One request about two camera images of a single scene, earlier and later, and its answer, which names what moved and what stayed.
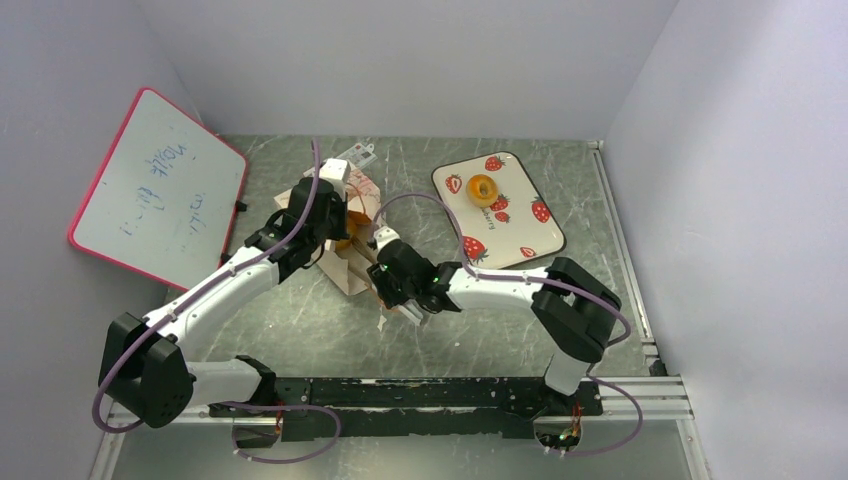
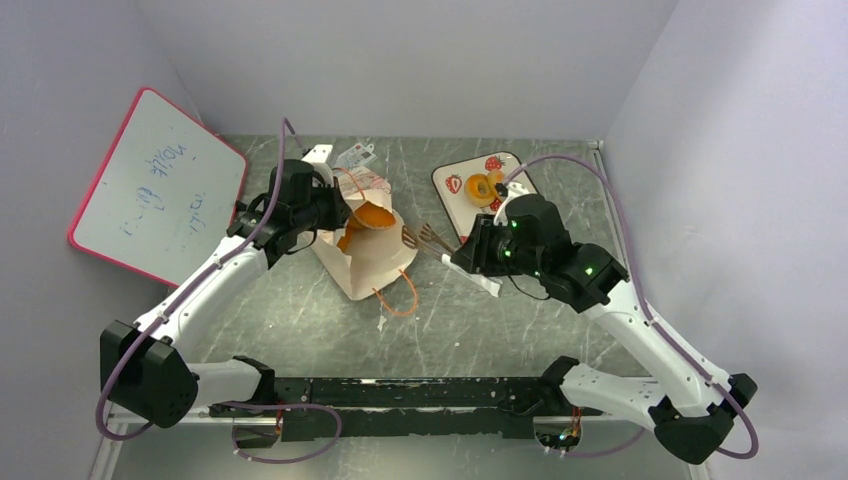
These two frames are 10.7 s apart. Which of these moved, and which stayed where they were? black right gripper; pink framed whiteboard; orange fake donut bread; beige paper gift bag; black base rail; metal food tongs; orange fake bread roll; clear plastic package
Moved: metal food tongs; black right gripper; beige paper gift bag; orange fake bread roll
Stayed: clear plastic package; black base rail; orange fake donut bread; pink framed whiteboard
